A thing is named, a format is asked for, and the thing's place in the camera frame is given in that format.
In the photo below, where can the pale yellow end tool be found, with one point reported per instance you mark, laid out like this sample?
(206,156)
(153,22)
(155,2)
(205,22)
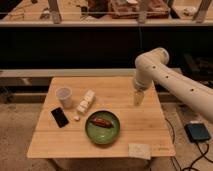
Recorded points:
(138,97)

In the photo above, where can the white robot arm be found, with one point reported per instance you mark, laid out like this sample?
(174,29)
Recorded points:
(152,66)

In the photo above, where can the green bowl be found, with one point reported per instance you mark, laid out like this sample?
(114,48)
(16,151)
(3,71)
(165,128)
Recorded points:
(100,135)

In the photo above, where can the white block stack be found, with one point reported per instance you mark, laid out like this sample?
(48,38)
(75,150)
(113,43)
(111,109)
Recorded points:
(86,102)

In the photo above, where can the brown sausage in bowl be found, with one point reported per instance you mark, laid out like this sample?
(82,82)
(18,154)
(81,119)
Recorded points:
(101,122)

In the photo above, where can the beige sponge cloth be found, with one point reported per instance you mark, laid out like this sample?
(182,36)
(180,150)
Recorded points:
(142,151)

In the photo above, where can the wooden table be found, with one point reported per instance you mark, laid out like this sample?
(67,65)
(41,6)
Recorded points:
(144,124)

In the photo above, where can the black floor box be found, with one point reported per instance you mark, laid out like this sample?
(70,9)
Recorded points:
(197,132)

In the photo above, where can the small white piece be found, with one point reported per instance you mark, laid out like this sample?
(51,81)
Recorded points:
(76,118)

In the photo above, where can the translucent plastic cup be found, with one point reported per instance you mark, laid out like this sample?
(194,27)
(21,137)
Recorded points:
(64,95)

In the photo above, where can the black smartphone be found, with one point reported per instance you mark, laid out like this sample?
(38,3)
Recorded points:
(60,117)

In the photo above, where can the red brown tray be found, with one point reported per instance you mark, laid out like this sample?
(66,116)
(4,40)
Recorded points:
(131,8)

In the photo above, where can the wooden shelf bench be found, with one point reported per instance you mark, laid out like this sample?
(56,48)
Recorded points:
(53,13)

